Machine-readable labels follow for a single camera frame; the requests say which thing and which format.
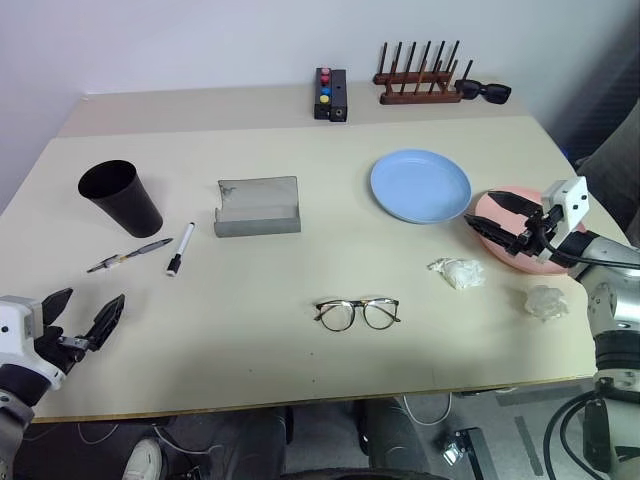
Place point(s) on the white shoe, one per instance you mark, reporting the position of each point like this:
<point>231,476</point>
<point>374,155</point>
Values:
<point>145,457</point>

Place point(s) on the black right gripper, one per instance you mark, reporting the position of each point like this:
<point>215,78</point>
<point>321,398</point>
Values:
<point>535,235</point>

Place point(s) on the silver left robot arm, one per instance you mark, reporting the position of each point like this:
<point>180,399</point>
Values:
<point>12,400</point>

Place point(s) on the black metal table foot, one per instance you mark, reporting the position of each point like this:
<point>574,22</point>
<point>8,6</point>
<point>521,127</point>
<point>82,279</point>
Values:
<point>475,450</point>

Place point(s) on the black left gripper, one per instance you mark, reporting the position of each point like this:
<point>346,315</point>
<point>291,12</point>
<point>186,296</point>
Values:
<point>55,345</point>

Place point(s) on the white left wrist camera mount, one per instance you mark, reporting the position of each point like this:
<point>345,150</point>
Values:
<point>15,320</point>

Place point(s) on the grey ballpoint pen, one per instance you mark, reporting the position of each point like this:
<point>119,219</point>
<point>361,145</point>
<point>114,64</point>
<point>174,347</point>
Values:
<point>135,251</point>

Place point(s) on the plain black box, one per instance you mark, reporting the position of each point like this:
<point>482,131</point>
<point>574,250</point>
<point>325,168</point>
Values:
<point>339,95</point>

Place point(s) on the dark rounded shape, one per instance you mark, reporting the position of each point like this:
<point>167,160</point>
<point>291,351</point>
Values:
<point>395,435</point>

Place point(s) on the thin-framed eyeglasses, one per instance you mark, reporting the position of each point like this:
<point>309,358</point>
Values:
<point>371,301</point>

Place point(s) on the grey upholstered chair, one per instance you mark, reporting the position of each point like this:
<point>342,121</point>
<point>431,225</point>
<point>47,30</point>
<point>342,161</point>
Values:
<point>612,150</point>

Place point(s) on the blue round plate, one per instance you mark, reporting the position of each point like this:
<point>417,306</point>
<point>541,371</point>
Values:
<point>420,185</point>

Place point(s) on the pink round plate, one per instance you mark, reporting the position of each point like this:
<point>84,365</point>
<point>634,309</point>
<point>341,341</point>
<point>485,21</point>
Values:
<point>495,252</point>

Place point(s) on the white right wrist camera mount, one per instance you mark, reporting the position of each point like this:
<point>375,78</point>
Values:
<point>572,197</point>

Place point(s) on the black box with coloured buttons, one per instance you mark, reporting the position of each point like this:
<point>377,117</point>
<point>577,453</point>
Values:
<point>322,107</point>

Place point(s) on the black plastic cup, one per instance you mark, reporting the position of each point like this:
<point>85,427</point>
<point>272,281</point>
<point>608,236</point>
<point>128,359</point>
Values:
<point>122,202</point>

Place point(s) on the brown wooden peg rack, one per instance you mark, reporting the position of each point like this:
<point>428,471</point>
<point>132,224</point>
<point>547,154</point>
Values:
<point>415,94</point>

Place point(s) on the white marker with black cap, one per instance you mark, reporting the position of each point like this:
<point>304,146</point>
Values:
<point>183,245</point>

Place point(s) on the clear plastic wrap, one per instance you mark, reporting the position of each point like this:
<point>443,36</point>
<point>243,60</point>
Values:
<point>545,302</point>

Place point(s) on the white tissue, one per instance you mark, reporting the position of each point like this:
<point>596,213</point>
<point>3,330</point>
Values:
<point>462,274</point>

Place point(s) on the black sunglasses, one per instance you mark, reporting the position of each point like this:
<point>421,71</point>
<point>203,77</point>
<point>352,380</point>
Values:
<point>495,93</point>

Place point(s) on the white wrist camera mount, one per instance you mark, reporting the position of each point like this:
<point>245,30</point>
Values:
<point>15,320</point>
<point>572,197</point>

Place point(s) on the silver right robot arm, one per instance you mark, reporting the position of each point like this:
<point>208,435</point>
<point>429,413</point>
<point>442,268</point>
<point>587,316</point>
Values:
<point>612,300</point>

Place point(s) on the grey floor tape strip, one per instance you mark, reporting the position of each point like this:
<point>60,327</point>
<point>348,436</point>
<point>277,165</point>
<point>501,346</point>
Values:
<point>530,445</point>
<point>540,394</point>

